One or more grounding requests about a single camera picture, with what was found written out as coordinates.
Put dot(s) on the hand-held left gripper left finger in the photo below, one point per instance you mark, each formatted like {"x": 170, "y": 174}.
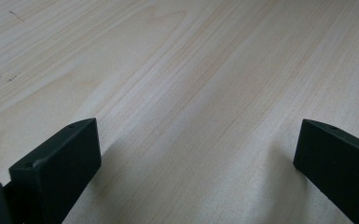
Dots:
{"x": 59, "y": 168}

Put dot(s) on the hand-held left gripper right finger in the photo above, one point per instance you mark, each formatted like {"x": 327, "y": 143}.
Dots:
{"x": 338, "y": 168}

